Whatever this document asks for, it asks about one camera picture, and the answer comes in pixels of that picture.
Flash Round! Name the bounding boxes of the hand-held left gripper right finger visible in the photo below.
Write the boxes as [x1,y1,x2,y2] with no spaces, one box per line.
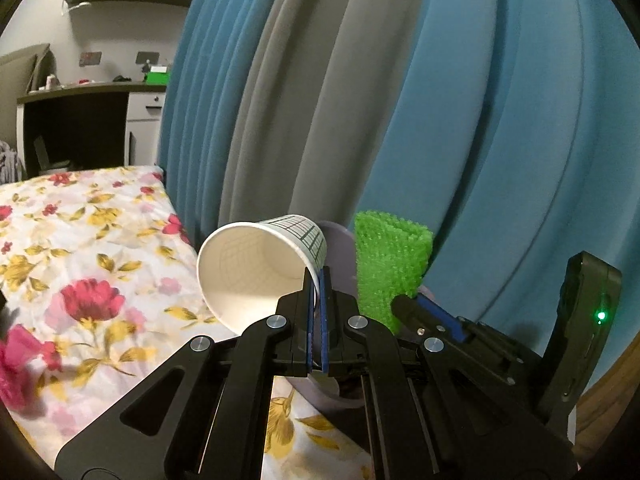
[320,265,578,480]

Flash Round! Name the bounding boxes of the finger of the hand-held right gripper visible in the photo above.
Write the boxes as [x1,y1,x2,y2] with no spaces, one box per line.
[390,294,451,346]
[416,292,473,343]

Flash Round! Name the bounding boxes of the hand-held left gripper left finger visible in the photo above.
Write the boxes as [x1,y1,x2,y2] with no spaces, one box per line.
[54,265,317,480]

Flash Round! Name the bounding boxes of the green spiky foam roll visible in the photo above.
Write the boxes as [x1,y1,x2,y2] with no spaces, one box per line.
[354,210,434,335]

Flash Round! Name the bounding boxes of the grey plastic bin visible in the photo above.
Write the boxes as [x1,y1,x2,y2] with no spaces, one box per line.
[289,220,441,413]

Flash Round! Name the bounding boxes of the white grid paper cup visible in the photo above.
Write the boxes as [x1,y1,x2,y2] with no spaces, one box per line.
[196,214,328,337]

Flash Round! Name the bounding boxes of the blue and grey curtain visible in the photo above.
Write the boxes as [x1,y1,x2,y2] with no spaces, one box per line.
[159,0,640,411]

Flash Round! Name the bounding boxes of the white drawer cabinet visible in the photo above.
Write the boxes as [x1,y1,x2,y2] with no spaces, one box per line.
[124,91,167,167]

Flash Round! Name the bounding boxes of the dark desk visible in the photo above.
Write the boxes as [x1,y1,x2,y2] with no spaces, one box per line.
[15,82,168,176]

